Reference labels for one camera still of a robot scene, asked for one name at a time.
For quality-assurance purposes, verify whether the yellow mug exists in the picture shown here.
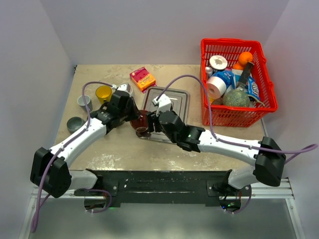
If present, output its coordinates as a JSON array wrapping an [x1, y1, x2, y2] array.
[[95, 85, 112, 104]]

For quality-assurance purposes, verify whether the dark red mug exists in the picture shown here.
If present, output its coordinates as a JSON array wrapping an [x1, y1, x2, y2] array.
[[130, 110, 151, 138]]

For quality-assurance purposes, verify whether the grey blue mug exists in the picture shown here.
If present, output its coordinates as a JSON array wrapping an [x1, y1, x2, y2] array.
[[77, 95, 93, 112]]

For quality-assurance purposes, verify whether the grey green mug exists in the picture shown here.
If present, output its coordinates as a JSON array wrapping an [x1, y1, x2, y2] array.
[[66, 117, 85, 134]]

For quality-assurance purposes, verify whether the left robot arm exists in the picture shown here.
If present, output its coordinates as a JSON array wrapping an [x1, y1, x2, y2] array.
[[30, 90, 140, 198]]

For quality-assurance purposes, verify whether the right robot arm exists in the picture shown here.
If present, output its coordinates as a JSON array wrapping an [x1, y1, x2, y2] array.
[[146, 111, 286, 196]]

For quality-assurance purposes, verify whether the metal tray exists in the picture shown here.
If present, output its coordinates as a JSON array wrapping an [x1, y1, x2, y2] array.
[[141, 87, 190, 144]]

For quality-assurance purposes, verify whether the pink orange snack box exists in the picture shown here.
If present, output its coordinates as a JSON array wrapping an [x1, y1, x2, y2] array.
[[130, 67, 156, 93]]

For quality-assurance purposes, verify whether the pink white toilet roll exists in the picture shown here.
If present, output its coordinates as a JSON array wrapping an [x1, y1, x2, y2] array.
[[206, 76, 226, 100]]

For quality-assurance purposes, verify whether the silver can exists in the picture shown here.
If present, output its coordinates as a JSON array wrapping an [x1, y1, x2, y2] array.
[[205, 66, 213, 80]]

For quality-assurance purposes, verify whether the green patterned ball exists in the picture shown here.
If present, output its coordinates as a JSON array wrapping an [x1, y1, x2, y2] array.
[[223, 89, 250, 107]]

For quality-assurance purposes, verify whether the blue white packet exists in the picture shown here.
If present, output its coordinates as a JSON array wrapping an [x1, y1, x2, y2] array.
[[212, 71, 235, 89]]

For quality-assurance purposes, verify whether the white tape roll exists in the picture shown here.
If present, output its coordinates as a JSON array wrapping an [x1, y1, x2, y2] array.
[[209, 55, 228, 71]]

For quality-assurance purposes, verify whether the orange fruit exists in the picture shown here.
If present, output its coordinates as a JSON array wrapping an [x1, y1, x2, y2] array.
[[238, 52, 253, 66], [232, 62, 245, 70]]

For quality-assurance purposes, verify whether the blue snack bag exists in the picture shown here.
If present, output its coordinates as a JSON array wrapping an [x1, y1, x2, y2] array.
[[245, 76, 260, 101]]

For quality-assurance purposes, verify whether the red plastic basket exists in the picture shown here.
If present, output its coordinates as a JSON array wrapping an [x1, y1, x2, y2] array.
[[200, 38, 278, 127]]

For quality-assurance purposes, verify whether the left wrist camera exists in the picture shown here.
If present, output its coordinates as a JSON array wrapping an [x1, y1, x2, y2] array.
[[111, 83, 134, 97]]

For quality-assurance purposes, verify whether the black base frame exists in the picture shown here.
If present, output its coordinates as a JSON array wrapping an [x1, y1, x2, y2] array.
[[74, 170, 251, 210]]

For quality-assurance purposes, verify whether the brown handled tool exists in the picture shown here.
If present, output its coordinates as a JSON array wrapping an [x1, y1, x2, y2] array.
[[236, 62, 254, 89]]

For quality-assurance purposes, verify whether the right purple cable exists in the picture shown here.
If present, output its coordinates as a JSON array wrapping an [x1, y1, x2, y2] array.
[[156, 74, 319, 165]]

